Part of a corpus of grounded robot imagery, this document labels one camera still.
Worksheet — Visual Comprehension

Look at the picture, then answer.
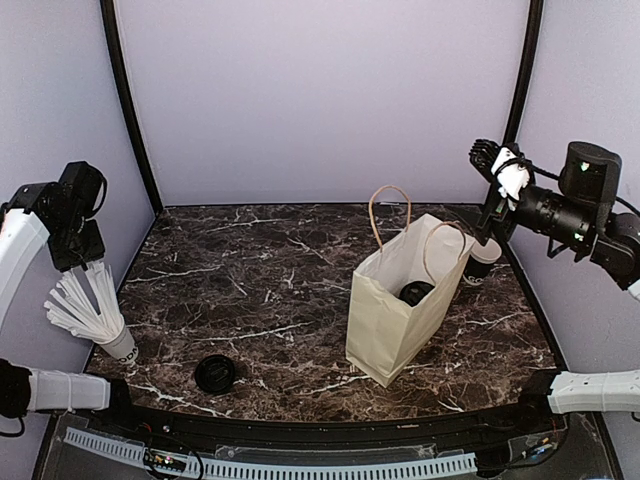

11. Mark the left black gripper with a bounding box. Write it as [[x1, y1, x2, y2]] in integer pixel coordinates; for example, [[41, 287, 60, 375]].
[[46, 204, 104, 271]]

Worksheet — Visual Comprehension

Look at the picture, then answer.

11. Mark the black paper coffee cup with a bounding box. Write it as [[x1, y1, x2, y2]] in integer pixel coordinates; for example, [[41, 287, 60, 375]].
[[398, 280, 435, 307]]

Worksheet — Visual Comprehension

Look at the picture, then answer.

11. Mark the cream paper bag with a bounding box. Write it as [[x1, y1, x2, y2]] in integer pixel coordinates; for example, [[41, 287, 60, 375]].
[[346, 185, 476, 387]]

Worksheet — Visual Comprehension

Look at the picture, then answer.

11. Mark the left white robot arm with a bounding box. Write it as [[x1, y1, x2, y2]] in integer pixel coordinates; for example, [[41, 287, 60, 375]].
[[1, 181, 141, 438]]

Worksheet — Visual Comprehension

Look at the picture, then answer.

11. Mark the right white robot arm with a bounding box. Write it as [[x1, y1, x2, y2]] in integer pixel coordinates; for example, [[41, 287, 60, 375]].
[[472, 185, 639, 434]]

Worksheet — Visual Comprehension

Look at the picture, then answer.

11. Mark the white cup with straws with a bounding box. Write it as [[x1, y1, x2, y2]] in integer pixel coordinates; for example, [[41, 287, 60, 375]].
[[43, 261, 139, 366]]

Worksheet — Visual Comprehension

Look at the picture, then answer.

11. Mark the black plastic cup lid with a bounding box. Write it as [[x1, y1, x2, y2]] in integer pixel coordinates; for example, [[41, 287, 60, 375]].
[[194, 354, 236, 395]]

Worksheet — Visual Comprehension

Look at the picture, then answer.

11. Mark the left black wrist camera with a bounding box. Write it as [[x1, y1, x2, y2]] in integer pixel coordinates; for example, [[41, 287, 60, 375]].
[[59, 161, 108, 219]]

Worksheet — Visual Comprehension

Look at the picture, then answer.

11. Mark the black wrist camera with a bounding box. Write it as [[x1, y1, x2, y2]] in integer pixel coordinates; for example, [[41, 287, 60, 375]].
[[558, 141, 622, 205], [59, 161, 108, 219]]

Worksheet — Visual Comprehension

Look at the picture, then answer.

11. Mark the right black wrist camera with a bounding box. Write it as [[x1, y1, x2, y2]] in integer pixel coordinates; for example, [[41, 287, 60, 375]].
[[558, 141, 622, 205]]

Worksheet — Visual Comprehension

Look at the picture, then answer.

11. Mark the right black frame post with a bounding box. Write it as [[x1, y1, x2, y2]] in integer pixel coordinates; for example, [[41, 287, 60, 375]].
[[502, 0, 544, 143]]

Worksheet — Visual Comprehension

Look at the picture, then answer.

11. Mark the black frame post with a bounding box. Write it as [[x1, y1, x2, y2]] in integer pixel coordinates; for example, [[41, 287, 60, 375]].
[[502, 0, 544, 143], [100, 0, 164, 216]]

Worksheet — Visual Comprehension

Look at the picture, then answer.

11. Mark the white slotted cable duct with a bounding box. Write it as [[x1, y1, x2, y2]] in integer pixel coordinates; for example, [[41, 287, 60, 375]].
[[63, 427, 477, 479]]

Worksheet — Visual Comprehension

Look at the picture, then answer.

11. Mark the left black frame post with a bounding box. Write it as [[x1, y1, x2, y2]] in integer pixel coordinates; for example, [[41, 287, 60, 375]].
[[100, 0, 164, 216]]

